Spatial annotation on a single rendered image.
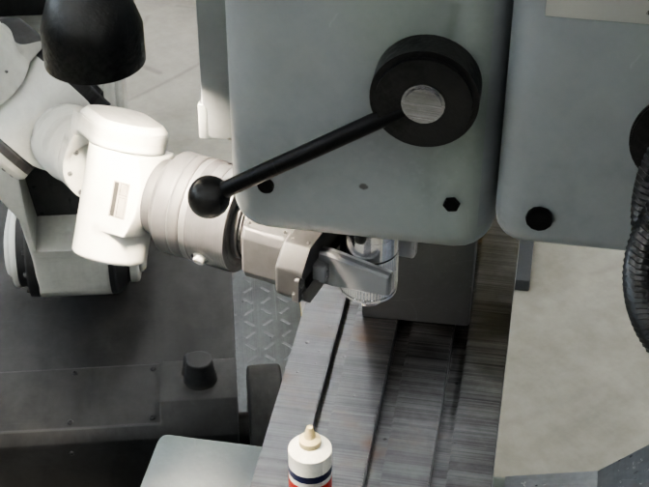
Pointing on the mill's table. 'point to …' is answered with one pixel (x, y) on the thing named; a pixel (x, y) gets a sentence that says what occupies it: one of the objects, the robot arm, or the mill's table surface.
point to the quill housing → (295, 71)
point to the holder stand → (432, 286)
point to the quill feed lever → (414, 53)
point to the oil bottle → (310, 460)
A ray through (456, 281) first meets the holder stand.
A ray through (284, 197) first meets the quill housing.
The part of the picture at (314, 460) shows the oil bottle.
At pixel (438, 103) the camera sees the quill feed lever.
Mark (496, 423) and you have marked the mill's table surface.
